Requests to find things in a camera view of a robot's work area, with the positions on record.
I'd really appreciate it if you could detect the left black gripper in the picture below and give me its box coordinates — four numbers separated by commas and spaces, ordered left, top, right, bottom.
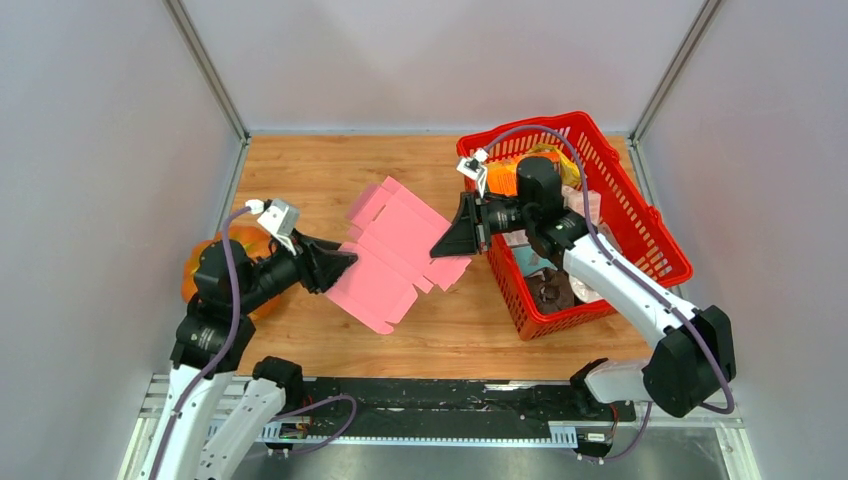
235, 226, 359, 312

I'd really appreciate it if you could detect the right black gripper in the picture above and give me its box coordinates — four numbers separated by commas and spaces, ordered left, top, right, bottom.
429, 190, 535, 259

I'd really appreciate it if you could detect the pink paper box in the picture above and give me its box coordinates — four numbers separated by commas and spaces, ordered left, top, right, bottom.
325, 177, 471, 335

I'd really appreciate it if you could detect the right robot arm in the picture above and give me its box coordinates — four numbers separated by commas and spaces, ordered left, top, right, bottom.
430, 156, 736, 419

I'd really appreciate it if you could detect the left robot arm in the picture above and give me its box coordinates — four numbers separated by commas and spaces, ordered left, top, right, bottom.
137, 234, 358, 479

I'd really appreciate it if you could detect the teal box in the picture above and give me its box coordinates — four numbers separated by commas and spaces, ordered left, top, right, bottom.
511, 245, 556, 277

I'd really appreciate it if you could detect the orange snack box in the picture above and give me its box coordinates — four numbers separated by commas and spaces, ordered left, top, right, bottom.
487, 151, 561, 196

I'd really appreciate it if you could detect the pink small box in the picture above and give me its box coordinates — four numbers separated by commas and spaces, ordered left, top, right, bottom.
561, 185, 603, 223

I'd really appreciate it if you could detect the orange pumpkin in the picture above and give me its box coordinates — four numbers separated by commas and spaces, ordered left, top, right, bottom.
181, 225, 282, 322

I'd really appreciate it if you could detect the yellow snack bag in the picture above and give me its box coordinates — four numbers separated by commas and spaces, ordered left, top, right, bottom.
525, 143, 582, 190

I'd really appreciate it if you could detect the red plastic basket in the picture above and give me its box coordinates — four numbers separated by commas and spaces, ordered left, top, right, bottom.
456, 111, 694, 342

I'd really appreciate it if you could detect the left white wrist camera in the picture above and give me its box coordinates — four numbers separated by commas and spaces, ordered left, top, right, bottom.
257, 199, 300, 256

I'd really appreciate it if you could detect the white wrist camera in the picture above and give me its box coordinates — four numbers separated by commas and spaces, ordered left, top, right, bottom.
456, 148, 489, 198
257, 199, 300, 256

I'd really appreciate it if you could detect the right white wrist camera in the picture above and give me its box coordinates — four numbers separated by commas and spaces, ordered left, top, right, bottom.
456, 148, 489, 198

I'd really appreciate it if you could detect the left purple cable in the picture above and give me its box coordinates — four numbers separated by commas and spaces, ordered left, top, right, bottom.
146, 199, 359, 480

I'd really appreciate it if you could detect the purple cable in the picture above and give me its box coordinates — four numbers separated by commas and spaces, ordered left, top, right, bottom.
146, 199, 359, 480
482, 124, 737, 463

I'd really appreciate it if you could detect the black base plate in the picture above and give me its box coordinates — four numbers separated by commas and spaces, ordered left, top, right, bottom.
284, 377, 637, 440

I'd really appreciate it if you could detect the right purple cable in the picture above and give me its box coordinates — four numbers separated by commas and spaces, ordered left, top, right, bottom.
482, 124, 737, 463

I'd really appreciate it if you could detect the aluminium frame rail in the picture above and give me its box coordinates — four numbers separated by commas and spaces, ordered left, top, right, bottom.
118, 375, 763, 479

